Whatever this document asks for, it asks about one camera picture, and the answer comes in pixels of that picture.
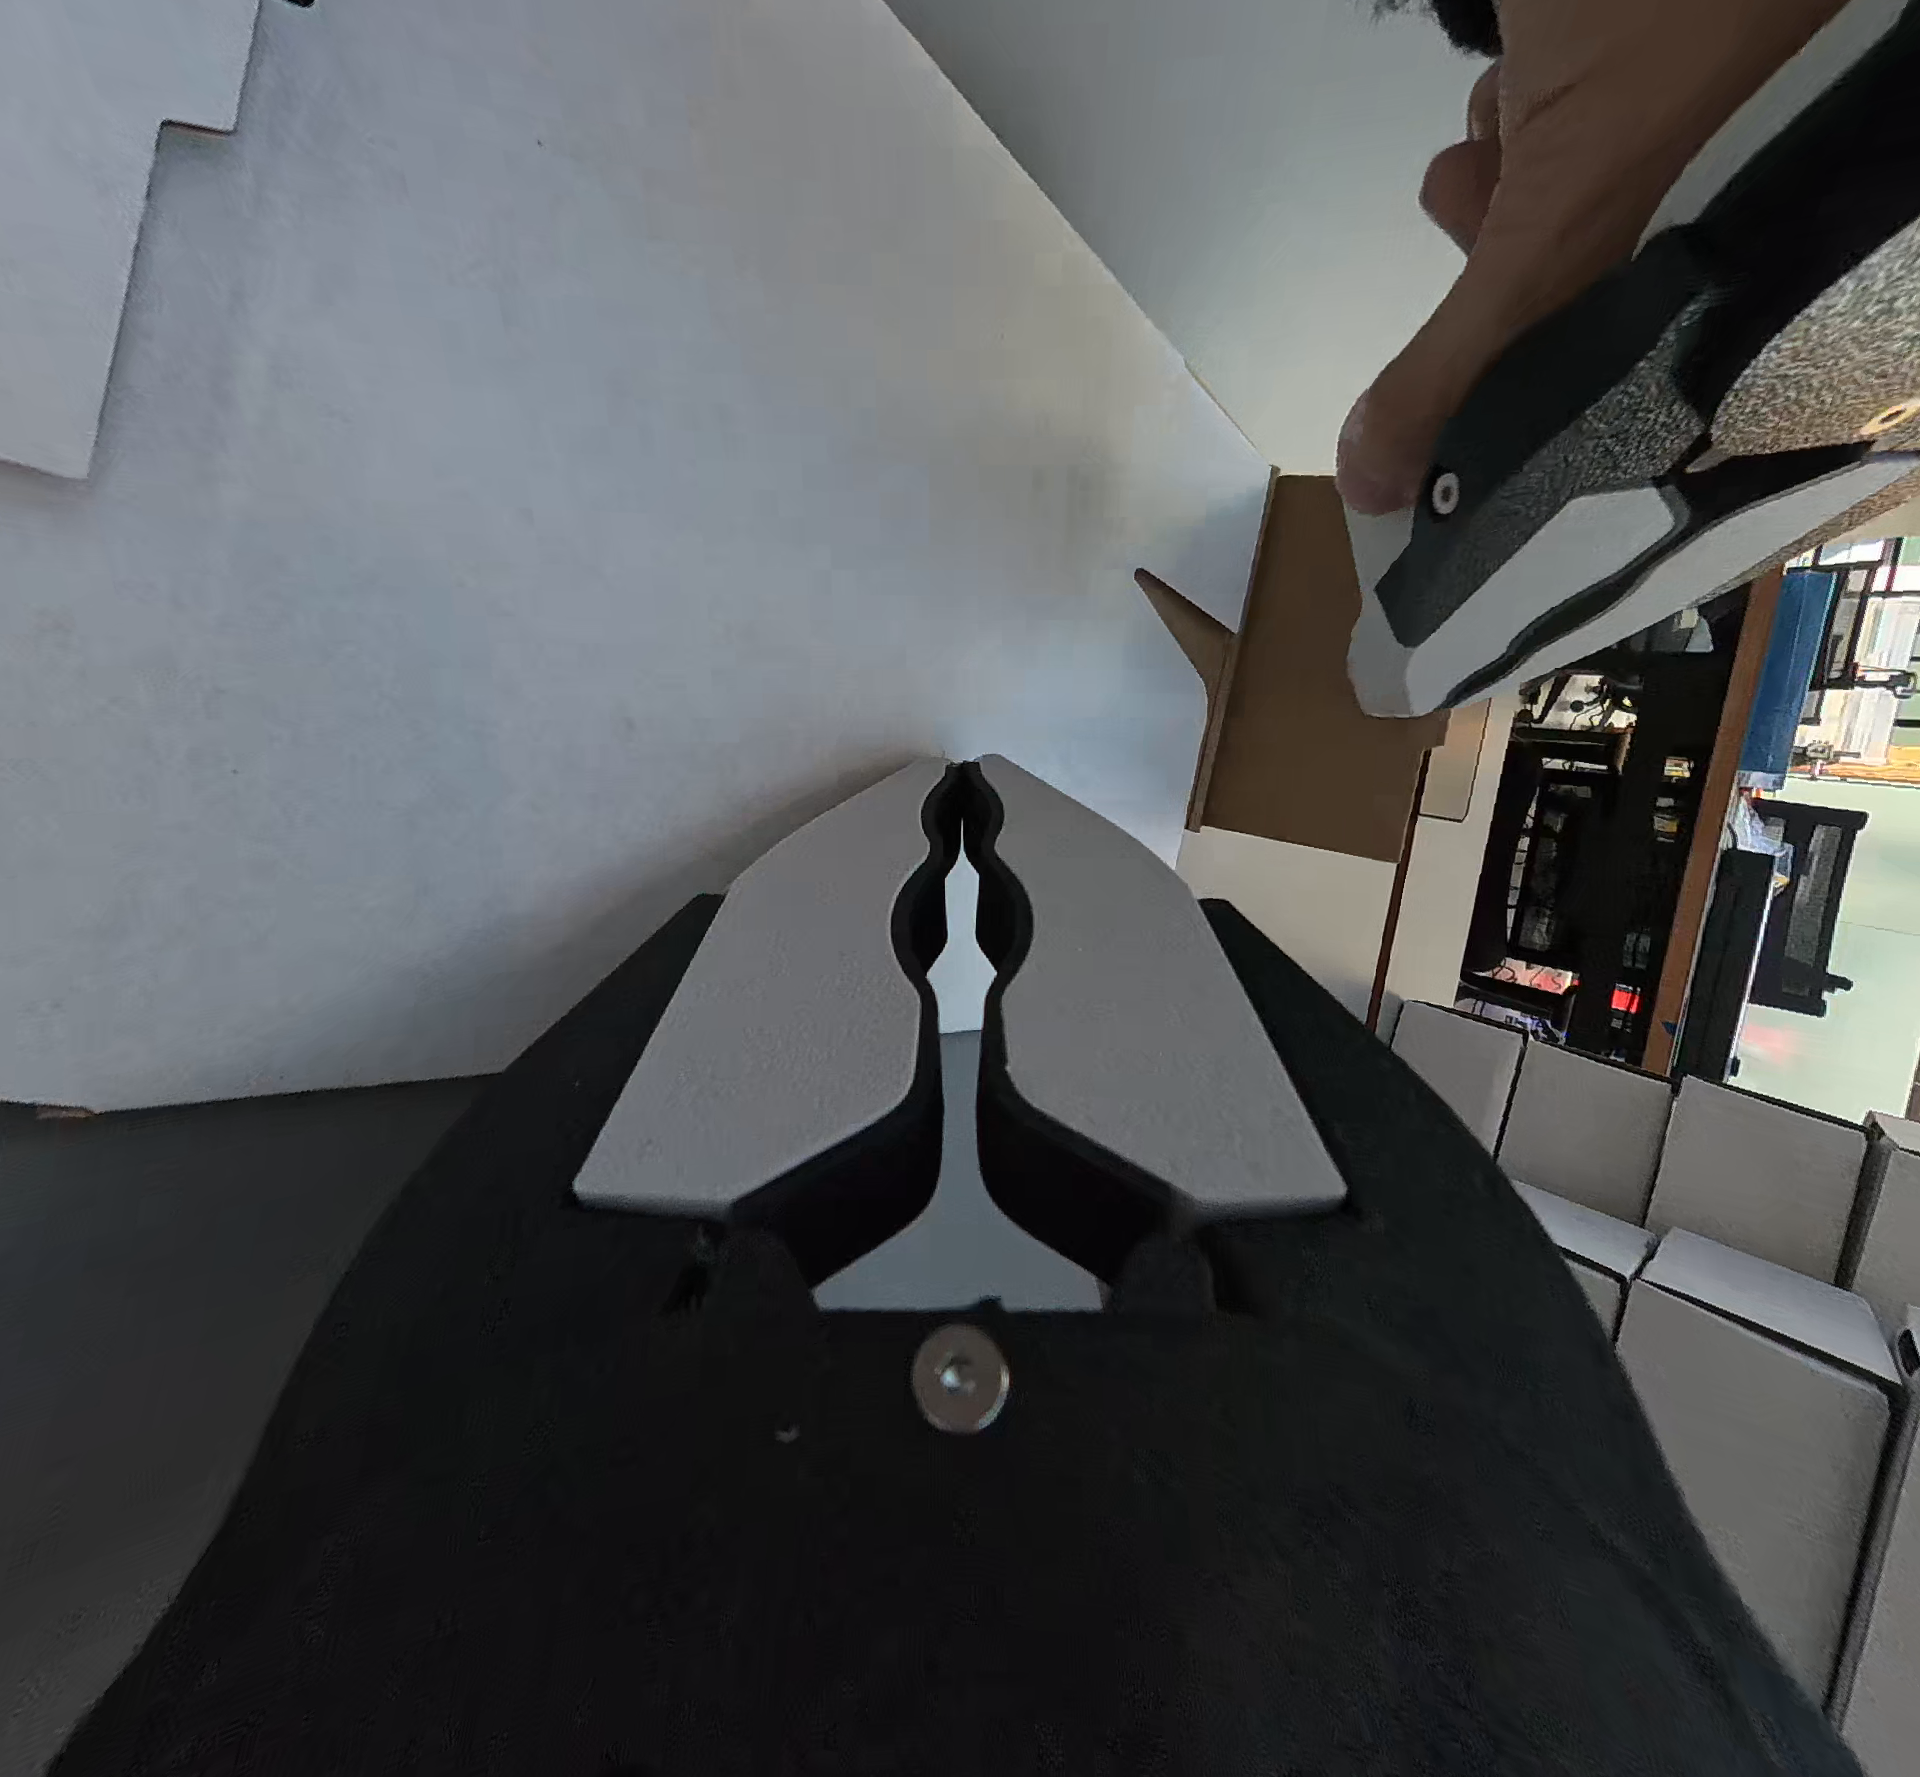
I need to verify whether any black-legged wooden desk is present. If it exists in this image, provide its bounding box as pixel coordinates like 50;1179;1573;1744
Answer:
1641;569;1789;1076

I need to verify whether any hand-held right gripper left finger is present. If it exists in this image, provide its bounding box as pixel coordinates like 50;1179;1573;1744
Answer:
574;753;963;1284

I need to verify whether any stack of folded white cartons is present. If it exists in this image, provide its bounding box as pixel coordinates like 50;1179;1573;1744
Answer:
1371;997;1920;1777

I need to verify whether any white foldable cardboard box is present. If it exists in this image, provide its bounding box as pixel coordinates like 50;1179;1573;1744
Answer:
0;0;1486;1120

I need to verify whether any person's left hand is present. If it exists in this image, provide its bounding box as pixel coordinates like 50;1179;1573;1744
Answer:
1338;0;1920;514

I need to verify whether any black mesh screen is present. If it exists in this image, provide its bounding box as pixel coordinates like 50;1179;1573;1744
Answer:
1766;802;1871;1018

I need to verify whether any blue desk panel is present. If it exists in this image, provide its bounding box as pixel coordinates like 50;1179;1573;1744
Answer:
1740;569;1840;782

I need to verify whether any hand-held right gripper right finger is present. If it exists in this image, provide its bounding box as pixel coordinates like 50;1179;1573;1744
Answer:
960;753;1347;1295

